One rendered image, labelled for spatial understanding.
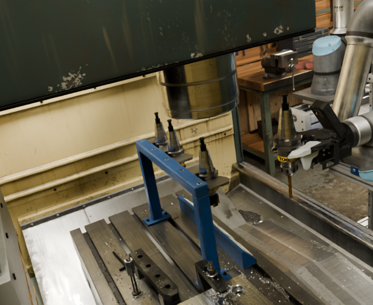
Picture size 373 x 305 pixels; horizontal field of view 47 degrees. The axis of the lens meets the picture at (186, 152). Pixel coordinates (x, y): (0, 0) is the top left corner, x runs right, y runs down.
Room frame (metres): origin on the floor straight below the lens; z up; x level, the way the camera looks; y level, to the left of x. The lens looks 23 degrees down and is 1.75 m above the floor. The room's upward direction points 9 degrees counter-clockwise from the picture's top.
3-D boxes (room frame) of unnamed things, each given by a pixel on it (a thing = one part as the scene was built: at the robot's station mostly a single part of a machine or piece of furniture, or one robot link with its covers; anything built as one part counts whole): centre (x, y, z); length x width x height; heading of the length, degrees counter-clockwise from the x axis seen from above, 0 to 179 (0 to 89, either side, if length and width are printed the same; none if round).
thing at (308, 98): (1.86, -0.69, 1.13); 0.36 x 0.22 x 0.06; 113
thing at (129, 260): (1.03, 0.21, 0.96); 0.03 x 0.03 x 0.13
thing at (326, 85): (1.85, -0.67, 1.21); 0.15 x 0.15 x 0.10
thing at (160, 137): (1.40, 0.08, 1.26); 0.04 x 0.04 x 0.07
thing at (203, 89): (0.85, -0.05, 1.55); 0.16 x 0.16 x 0.12
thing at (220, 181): (1.04, -0.07, 1.21); 0.07 x 0.05 x 0.01; 113
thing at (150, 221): (1.43, 0.15, 1.05); 0.10 x 0.05 x 0.30; 113
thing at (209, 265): (0.93, -0.01, 0.97); 0.13 x 0.03 x 0.15; 23
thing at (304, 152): (0.91, -0.27, 1.30); 0.09 x 0.03 x 0.06; 126
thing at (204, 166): (1.09, -0.05, 1.26); 0.04 x 0.04 x 0.07
